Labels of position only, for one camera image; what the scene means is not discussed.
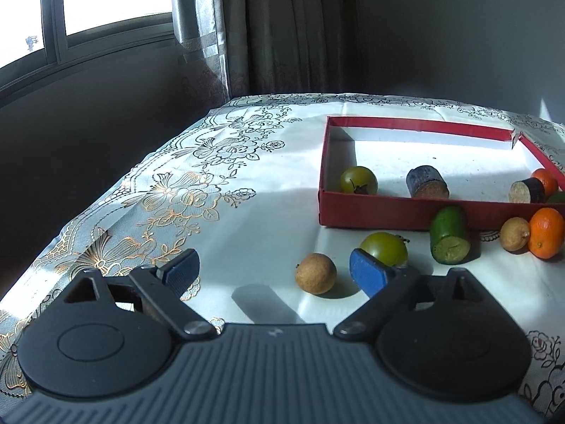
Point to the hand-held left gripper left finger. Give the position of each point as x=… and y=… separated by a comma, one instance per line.
x=181, y=272

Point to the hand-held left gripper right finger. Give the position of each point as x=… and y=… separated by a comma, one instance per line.
x=368, y=271

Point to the green tomato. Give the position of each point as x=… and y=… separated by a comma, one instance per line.
x=358, y=179
x=383, y=246

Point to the brown longan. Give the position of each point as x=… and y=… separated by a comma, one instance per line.
x=315, y=274
x=514, y=234

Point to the green cucumber chunk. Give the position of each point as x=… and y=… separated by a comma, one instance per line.
x=449, y=236

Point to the eggplant chunk with tan face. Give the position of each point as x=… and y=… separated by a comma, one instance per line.
x=427, y=182

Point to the red cardboard box tray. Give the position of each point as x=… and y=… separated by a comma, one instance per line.
x=441, y=159

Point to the eggplant chunk with pale face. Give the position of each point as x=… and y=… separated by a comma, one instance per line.
x=527, y=190

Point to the orange mandarin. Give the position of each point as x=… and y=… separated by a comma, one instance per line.
x=547, y=233
x=546, y=180

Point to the pointed green cucumber tip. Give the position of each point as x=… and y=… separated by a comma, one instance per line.
x=558, y=198

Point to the white floral tablecloth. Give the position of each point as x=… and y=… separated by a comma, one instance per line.
x=247, y=212

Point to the sheer patterned curtain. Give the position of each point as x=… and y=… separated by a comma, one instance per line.
x=201, y=31

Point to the dark drape curtain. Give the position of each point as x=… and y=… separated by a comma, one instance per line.
x=291, y=26

